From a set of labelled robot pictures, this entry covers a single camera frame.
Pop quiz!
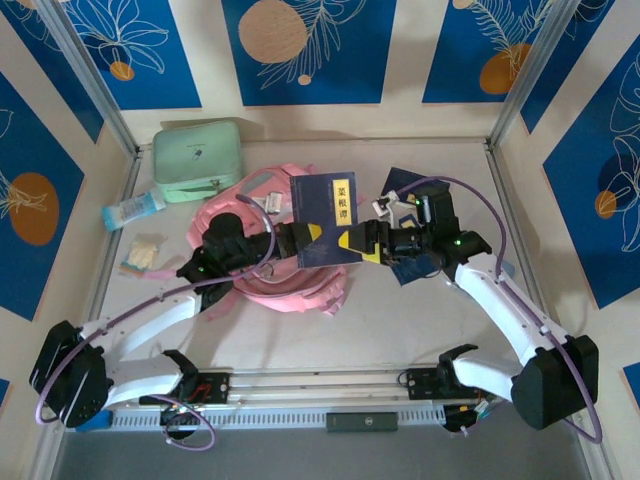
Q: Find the dark blue book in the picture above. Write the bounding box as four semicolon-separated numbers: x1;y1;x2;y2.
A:
388;252;444;287

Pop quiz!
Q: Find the pink student backpack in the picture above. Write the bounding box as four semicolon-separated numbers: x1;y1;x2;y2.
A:
144;162;351;319

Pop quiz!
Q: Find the blue white tissue pack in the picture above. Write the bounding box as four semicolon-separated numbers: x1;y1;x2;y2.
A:
101;188;167;232

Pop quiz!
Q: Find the clear packet of cream items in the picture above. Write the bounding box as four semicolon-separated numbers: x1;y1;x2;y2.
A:
119;233;169;274

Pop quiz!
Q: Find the mint green zipper pouch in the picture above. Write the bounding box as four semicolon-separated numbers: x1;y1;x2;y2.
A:
152;118;246;205

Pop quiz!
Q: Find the blue eraser block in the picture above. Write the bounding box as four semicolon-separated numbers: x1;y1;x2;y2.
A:
74;410;113;432

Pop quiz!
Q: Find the aluminium side rail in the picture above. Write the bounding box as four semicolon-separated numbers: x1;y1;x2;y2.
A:
485;143;566;362
74;147;145;371

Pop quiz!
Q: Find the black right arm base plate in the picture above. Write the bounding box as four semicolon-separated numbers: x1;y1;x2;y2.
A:
405;368;499;401

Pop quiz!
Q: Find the aluminium front rail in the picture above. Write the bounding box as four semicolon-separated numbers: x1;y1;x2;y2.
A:
42;362;594;409

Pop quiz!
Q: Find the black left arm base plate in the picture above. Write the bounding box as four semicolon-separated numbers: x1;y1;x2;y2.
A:
138;370;232;406

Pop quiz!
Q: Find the dark green duct plate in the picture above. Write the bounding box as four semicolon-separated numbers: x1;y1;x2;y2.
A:
325;411;400;433

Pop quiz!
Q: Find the grey slotted cable duct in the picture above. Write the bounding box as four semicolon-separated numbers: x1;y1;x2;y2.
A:
107;405;446;431

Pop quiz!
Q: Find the aluminium corner post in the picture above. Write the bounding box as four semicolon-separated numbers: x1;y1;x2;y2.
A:
487;0;584;149
37;0;141;156

